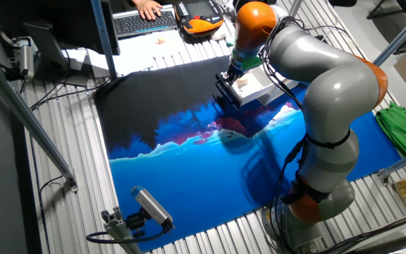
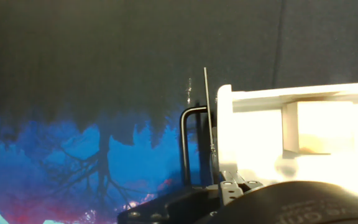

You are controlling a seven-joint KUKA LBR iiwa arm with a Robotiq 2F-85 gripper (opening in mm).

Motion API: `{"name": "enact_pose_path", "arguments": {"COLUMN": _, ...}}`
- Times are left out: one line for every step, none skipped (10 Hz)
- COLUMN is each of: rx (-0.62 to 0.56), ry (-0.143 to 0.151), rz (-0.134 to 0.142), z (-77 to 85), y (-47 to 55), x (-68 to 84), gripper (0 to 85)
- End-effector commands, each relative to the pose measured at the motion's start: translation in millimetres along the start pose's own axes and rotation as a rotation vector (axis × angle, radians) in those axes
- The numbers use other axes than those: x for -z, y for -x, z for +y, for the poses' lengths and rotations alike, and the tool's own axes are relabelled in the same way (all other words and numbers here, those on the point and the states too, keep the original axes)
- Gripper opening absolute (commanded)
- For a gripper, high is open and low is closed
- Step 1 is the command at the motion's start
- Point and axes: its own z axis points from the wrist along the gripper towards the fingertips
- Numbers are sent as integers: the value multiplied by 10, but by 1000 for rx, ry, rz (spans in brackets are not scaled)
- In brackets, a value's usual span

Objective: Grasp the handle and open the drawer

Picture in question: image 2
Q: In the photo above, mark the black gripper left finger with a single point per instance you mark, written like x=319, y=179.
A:
x=179, y=207

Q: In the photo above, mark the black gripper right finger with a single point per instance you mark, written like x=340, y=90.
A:
x=232, y=189

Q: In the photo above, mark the white drawer with dividers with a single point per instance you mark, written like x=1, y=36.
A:
x=259, y=140

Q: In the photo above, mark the landscape print desk mat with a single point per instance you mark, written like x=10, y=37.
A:
x=73, y=62

